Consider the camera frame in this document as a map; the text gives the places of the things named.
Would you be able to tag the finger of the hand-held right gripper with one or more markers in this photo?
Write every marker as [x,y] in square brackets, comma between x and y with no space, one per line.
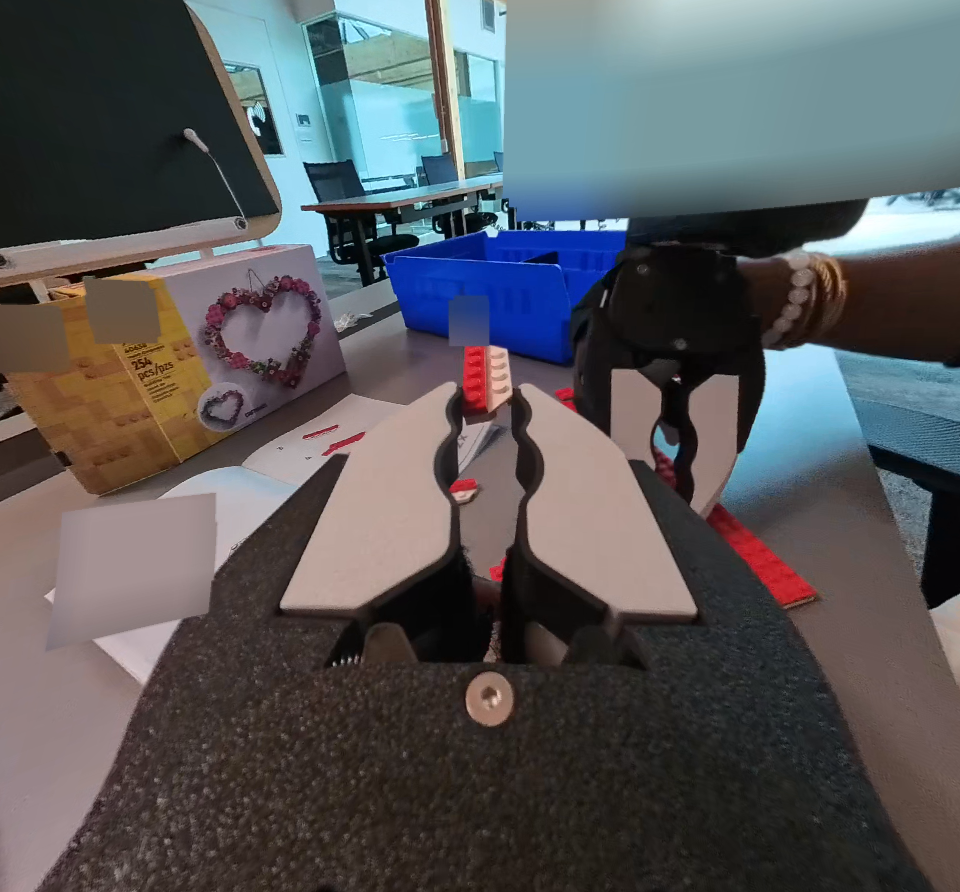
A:
[631,412]
[714,442]

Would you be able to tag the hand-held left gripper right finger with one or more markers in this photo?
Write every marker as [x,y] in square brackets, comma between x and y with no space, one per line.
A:
[600,517]

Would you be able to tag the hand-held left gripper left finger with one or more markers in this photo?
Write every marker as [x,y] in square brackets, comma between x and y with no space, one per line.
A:
[375,502]

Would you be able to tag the red brick baseplate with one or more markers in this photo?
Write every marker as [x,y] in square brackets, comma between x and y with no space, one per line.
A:
[765,562]

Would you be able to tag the red and white brick assembly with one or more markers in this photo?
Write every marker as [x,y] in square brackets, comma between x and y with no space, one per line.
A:
[484,382]

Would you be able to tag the person's right forearm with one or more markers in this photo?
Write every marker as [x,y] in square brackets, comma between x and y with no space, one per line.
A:
[900,299]

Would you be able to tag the grey desk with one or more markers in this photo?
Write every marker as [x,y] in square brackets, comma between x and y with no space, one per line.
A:
[397,370]

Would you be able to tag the small red and white brick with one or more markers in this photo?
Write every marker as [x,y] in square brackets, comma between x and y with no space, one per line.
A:
[463,490]

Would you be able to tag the white instruction booklet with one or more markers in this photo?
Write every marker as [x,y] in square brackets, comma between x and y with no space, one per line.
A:
[315,434]

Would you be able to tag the blue plastic bin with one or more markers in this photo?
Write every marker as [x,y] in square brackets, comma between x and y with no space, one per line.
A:
[510,299]

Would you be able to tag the clear plastic bag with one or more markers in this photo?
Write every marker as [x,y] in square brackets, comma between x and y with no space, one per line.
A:
[351,322]

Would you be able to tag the toy box with heart wreath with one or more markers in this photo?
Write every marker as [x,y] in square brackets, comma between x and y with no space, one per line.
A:
[165,374]

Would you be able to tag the black office chair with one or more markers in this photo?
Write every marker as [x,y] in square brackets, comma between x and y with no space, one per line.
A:
[337,194]
[442,171]

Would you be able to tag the wooden top office table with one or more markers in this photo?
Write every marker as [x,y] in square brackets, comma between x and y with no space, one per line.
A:
[390,198]

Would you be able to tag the wooden post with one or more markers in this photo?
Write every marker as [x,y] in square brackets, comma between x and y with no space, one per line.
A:
[442,51]

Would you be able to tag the wall vent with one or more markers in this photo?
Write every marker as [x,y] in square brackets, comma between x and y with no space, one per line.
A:
[488,14]

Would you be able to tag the black screen with wooden frame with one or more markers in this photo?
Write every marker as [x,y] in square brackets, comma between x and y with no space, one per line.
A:
[105,81]

